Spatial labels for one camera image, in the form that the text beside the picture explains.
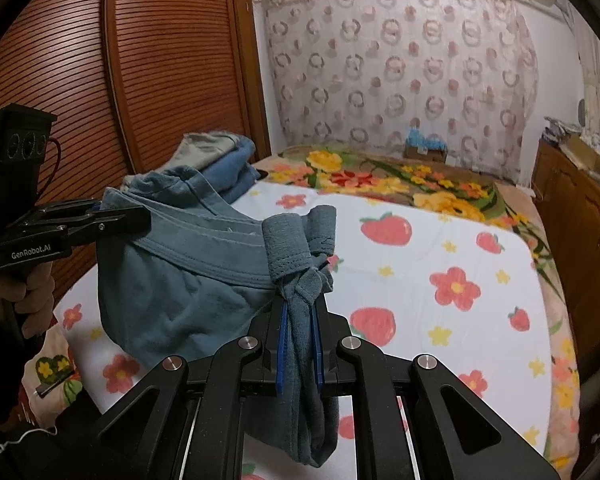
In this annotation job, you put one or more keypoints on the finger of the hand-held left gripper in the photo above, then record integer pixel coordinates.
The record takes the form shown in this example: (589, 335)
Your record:
(125, 224)
(70, 210)

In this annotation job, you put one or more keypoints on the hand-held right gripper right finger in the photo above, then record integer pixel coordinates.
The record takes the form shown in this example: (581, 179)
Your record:
(332, 360)

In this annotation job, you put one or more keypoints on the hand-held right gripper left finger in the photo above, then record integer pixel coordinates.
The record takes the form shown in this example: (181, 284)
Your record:
(281, 350)

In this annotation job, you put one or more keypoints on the teal pants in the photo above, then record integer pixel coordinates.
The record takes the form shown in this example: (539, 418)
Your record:
(180, 280)

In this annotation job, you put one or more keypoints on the person's left hand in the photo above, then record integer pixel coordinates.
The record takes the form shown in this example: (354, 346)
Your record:
(30, 290)

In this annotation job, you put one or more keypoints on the stack of folded clothes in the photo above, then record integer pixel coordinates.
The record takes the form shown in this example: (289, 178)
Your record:
(200, 147)

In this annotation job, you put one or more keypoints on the white strawberry print blanket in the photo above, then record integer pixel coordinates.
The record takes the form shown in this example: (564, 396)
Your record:
(430, 240)

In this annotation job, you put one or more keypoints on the wooden louvered wardrobe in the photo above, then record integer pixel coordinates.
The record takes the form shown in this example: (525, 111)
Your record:
(170, 60)

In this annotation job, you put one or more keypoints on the peach floral blanket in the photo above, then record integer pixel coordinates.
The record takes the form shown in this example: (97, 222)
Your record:
(380, 175)

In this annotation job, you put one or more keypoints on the small cardboard box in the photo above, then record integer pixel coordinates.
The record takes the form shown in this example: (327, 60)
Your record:
(422, 154)

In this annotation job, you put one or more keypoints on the dark grey object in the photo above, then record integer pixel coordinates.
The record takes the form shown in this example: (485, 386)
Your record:
(597, 400)

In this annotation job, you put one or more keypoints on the wooden sideboard cabinet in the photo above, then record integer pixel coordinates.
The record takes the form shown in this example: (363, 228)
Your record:
(580, 240)

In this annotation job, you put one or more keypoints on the pile of patterned papers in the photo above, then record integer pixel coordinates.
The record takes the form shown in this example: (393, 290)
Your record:
(560, 126)

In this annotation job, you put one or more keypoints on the open cardboard box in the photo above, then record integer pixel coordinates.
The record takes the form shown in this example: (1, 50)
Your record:
(585, 152)

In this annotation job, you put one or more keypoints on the white wrapped pipe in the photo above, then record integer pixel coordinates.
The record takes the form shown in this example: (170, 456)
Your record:
(587, 60)

